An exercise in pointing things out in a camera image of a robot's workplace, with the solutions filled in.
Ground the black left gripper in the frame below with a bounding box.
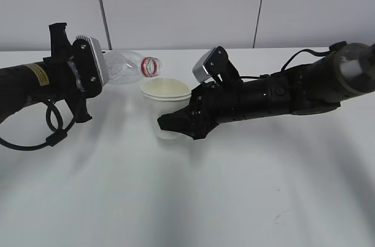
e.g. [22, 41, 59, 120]
[43, 22, 92, 123]

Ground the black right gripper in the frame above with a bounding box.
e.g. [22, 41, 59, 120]
[157, 81, 243, 140]

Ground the white paper cup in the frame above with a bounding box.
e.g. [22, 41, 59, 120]
[140, 78, 191, 140]

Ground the clear Nongfu Spring water bottle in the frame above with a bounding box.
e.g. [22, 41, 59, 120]
[104, 50, 162, 85]

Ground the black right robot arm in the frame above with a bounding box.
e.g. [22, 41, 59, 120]
[158, 42, 374, 140]

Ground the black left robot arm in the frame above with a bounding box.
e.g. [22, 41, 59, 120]
[1, 23, 103, 124]

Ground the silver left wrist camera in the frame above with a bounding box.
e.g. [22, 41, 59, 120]
[72, 35, 109, 98]

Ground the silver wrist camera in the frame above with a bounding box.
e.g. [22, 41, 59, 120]
[72, 35, 109, 98]
[192, 46, 244, 85]

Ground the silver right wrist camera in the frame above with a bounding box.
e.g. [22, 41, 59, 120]
[192, 46, 244, 85]

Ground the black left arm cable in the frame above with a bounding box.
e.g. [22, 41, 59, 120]
[0, 99, 76, 150]

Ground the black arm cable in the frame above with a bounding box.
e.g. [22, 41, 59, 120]
[240, 41, 348, 81]
[0, 99, 76, 150]

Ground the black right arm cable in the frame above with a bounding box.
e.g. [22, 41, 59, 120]
[240, 41, 348, 81]

